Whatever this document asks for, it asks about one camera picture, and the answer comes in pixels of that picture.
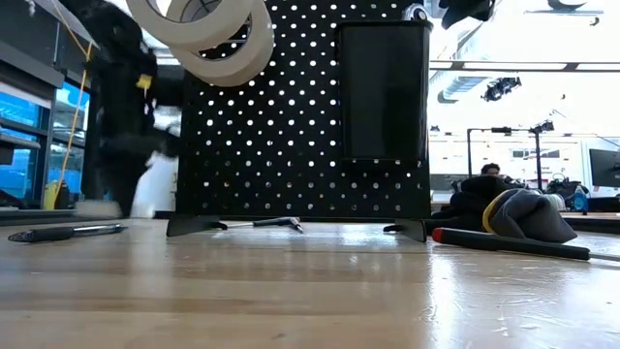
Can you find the silver metal tool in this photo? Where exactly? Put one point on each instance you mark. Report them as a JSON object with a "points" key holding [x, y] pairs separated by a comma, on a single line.
{"points": [[416, 12]]}

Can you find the black work glove grey cuff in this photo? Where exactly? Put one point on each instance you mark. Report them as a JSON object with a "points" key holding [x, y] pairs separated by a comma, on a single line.
{"points": [[528, 213]]}

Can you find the white masking tape roll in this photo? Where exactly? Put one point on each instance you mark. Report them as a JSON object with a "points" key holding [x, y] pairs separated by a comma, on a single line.
{"points": [[252, 53], [145, 17]]}

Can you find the black metal pegboard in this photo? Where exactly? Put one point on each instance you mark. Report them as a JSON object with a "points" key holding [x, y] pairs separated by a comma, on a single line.
{"points": [[290, 169]]}

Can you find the black red-capped screwdriver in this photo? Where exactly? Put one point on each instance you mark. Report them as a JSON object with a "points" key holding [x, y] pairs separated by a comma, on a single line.
{"points": [[508, 244]]}

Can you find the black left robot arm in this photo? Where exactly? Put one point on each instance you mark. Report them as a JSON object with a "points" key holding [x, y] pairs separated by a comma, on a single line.
{"points": [[121, 97]]}

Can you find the black pegboard bin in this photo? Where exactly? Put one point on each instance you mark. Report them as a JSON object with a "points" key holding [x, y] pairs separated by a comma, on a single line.
{"points": [[382, 87]]}

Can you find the person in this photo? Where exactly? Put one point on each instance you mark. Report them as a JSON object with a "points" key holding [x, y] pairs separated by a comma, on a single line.
{"points": [[490, 169]]}

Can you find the black computer monitor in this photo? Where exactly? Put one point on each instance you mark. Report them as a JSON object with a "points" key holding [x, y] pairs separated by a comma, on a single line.
{"points": [[605, 167]]}

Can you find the blue bottle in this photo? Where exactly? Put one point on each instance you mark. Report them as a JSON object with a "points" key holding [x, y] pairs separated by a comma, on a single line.
{"points": [[580, 199]]}

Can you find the black shelving unit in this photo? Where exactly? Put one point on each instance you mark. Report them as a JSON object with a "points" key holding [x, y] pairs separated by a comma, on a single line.
{"points": [[29, 72]]}

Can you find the yellow container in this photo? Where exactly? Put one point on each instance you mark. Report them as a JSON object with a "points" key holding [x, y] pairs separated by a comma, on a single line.
{"points": [[51, 196]]}

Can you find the black pen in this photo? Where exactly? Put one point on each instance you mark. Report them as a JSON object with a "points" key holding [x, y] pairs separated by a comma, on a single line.
{"points": [[48, 234]]}

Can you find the black ceiling-hung camera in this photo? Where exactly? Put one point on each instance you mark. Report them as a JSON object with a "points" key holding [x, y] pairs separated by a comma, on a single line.
{"points": [[501, 88]]}

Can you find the black camera stand rig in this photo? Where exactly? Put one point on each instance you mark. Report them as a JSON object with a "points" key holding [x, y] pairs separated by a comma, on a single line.
{"points": [[537, 155]]}

